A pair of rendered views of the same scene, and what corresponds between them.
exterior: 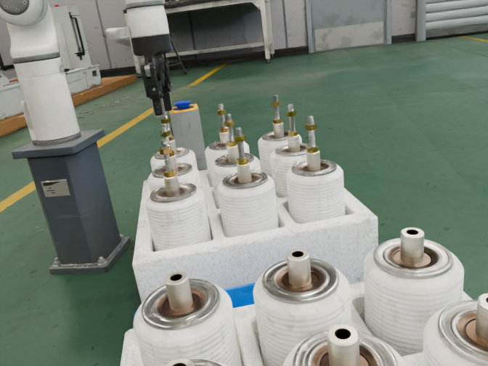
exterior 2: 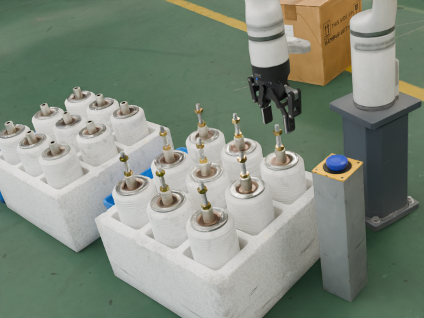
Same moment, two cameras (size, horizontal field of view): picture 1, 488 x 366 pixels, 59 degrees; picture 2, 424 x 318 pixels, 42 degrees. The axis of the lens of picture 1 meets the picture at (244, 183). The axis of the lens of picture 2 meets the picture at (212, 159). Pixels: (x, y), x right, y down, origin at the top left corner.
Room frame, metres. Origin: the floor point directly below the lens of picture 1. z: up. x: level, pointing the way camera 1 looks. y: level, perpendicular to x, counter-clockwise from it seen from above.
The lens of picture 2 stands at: (1.66, -0.55, 0.91)
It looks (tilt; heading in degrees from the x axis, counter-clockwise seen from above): 31 degrees down; 146
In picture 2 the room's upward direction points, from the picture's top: 12 degrees counter-clockwise
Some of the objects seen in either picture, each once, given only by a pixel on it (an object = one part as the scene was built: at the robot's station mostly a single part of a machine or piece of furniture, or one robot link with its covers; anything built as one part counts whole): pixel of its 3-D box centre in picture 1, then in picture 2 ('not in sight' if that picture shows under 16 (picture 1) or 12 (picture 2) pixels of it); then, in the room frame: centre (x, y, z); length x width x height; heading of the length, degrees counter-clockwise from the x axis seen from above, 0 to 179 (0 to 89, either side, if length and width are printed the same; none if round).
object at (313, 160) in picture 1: (313, 160); (130, 180); (0.69, -0.12, 0.26); 0.02 x 0.02 x 0.03
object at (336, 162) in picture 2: (182, 105); (337, 163); (1.07, 0.12, 0.32); 0.04 x 0.04 x 0.02
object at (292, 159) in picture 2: (171, 153); (281, 160); (0.89, 0.14, 0.25); 0.08 x 0.08 x 0.01
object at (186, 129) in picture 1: (193, 168); (341, 231); (1.07, 0.12, 0.16); 0.07 x 0.07 x 0.31; 7
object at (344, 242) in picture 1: (244, 235); (218, 229); (0.79, 0.01, 0.09); 0.39 x 0.39 x 0.18; 7
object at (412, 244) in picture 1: (412, 246); (54, 147); (0.38, -0.16, 0.26); 0.02 x 0.02 x 0.03
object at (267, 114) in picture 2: (158, 108); (267, 114); (0.86, 0.15, 0.35); 0.02 x 0.01 x 0.04; 85
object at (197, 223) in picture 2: (279, 136); (209, 219); (0.92, -0.09, 0.25); 0.08 x 0.08 x 0.01
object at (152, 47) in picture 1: (154, 57); (272, 77); (0.90, 0.14, 0.45); 0.08 x 0.08 x 0.09
